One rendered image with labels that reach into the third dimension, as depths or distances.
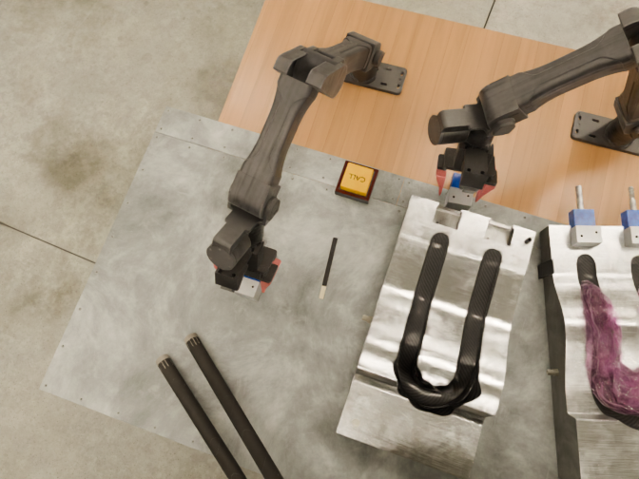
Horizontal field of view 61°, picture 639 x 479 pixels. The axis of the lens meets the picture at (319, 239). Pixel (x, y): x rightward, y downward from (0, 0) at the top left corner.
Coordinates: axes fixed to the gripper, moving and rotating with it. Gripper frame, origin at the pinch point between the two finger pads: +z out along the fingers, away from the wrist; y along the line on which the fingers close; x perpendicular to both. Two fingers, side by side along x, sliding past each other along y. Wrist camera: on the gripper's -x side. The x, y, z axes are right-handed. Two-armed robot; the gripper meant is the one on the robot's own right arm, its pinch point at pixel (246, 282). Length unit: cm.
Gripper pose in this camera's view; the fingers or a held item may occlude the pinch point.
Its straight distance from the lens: 114.9
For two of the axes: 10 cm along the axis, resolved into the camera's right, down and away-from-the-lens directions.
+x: 3.0, -6.7, 6.8
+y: 9.5, 3.0, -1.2
